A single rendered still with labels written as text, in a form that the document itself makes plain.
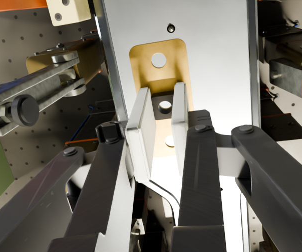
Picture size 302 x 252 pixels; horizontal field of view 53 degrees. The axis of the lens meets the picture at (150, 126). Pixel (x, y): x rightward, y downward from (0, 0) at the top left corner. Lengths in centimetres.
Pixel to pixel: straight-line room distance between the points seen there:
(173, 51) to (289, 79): 27
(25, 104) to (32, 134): 64
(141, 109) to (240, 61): 32
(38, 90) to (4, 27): 51
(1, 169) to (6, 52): 33
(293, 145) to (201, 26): 25
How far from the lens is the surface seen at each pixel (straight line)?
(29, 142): 94
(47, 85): 38
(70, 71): 42
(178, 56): 20
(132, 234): 60
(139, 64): 21
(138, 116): 15
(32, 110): 29
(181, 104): 16
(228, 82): 47
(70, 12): 41
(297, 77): 43
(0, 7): 33
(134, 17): 45
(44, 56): 44
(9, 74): 89
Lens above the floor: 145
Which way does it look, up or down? 66 degrees down
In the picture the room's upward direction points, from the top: 168 degrees counter-clockwise
